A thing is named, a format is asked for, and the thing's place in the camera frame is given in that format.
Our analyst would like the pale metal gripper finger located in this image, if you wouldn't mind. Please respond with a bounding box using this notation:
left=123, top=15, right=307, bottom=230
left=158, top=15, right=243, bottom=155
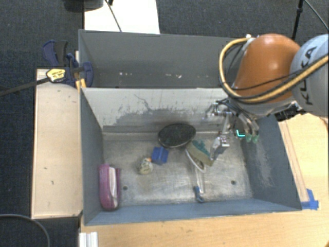
left=210, top=136, right=223, bottom=161
left=214, top=135, right=231, bottom=162

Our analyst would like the green and tan sponge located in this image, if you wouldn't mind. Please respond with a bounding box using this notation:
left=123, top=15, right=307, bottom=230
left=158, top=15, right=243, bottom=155
left=189, top=139, right=215, bottom=167

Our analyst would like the black oval dish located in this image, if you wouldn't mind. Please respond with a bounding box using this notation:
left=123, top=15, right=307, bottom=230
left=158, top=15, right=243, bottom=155
left=157, top=122, right=197, bottom=150

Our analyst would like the blue block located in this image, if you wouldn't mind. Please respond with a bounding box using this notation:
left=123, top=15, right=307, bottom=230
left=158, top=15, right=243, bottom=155
left=151, top=146, right=170, bottom=166

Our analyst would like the grey metal bin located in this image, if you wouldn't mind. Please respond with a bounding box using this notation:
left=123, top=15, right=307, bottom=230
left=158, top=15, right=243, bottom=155
left=78, top=29, right=303, bottom=227

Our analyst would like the small beige toy figure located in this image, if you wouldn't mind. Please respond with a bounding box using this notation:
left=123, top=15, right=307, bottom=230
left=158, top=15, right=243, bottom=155
left=137, top=157, right=154, bottom=175

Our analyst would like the pale wood board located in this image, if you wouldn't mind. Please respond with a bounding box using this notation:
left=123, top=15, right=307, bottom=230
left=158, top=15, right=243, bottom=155
left=30, top=68, right=84, bottom=220

